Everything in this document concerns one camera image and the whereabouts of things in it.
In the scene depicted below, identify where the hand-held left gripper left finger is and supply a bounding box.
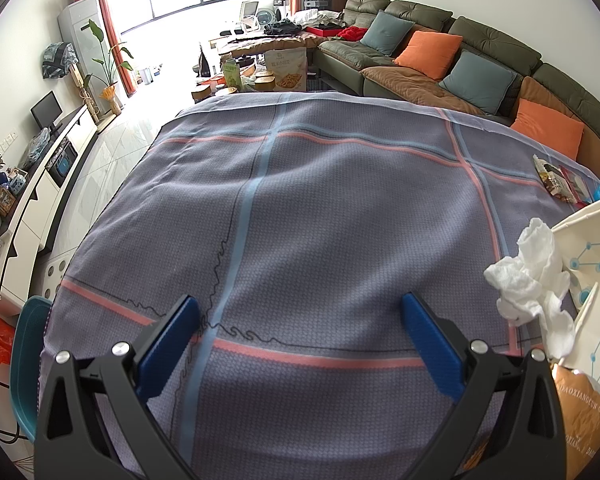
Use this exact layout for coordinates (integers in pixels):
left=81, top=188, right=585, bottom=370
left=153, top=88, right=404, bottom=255
left=34, top=294, right=203, bottom=480

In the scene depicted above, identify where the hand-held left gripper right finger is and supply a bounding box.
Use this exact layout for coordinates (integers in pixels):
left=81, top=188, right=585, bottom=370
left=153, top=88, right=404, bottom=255
left=400, top=291, right=568, bottom=480

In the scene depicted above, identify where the white paper bag blue print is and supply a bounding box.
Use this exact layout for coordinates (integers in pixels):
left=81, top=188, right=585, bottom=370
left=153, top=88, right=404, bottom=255
left=550, top=195, right=600, bottom=396

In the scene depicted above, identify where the crumpled white tissue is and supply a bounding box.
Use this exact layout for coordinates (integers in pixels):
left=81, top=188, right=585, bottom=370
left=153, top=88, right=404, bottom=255
left=484, top=217, right=577, bottom=361

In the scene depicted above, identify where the white board with round holes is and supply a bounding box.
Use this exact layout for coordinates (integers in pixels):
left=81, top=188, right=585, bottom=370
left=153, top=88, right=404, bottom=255
left=42, top=255, right=73, bottom=301

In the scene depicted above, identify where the teal plastic chair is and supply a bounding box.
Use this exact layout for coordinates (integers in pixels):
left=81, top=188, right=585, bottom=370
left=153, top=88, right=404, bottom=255
left=9, top=296, right=53, bottom=443

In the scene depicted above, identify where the brown paper bag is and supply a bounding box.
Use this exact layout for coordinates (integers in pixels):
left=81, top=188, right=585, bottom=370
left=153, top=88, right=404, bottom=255
left=550, top=362, right=600, bottom=480

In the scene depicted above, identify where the plaid grey tablecloth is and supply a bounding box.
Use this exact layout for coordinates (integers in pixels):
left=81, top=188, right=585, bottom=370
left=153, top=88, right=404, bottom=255
left=39, top=91, right=600, bottom=480

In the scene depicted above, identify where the white and black TV cabinet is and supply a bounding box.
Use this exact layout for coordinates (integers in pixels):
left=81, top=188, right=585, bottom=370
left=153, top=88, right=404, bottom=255
left=0, top=105, right=98, bottom=311

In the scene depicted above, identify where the brown and white snack packet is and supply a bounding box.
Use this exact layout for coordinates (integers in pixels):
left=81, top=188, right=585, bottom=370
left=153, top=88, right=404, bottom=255
left=532, top=154, right=573, bottom=196

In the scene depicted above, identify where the clear plastic wrapped bundle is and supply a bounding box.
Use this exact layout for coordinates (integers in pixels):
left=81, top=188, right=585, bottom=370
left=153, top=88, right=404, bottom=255
left=24, top=127, right=51, bottom=168

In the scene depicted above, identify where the orange cushion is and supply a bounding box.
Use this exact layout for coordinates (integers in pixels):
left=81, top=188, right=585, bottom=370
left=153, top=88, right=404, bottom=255
left=509, top=97, right=586, bottom=161
left=394, top=30, right=463, bottom=81

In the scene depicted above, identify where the brown sofa seat pad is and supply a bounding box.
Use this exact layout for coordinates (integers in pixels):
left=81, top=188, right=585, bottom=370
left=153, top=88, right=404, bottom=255
left=362, top=65, right=486, bottom=116
left=520, top=76, right=600, bottom=166

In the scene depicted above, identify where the black monitor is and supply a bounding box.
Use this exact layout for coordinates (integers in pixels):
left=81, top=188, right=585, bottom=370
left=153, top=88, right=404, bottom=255
left=31, top=91, right=65, bottom=131

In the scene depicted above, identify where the blue-grey cushion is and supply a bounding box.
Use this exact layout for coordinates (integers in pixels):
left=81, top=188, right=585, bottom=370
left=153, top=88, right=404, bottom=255
left=365, top=10, right=415, bottom=57
left=437, top=50, right=518, bottom=116

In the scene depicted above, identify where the dark coffee table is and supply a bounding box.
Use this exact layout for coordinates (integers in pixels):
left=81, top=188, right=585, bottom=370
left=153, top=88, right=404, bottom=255
left=190, top=42, right=331, bottom=106

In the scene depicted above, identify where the green carton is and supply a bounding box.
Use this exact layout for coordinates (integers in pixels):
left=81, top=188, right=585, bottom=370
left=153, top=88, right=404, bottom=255
left=222, top=57, right=243, bottom=93

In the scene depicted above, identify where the tall green potted plant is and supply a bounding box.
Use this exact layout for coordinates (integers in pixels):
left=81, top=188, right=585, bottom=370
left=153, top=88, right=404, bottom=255
left=82, top=19, right=135, bottom=111

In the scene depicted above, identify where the beige cardboard snack box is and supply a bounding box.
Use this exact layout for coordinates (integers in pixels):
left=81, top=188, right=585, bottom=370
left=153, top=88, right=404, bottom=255
left=264, top=49, right=308, bottom=92

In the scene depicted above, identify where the covered standing fan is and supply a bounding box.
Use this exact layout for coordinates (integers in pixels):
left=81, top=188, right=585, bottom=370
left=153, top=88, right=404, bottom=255
left=41, top=41, right=98, bottom=121

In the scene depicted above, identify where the olive green sofa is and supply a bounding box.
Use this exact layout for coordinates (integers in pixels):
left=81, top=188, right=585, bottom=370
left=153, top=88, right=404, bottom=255
left=217, top=0, right=600, bottom=176

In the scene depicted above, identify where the white standing air conditioner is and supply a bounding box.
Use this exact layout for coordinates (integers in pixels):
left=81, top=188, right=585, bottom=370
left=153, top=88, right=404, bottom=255
left=57, top=0, right=118, bottom=111

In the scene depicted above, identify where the dark clothes pile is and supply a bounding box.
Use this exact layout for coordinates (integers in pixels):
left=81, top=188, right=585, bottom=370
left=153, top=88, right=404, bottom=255
left=264, top=19, right=303, bottom=37

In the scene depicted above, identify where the white clothing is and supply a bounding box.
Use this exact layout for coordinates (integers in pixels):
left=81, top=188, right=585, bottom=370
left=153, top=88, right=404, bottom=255
left=292, top=9, right=343, bottom=28

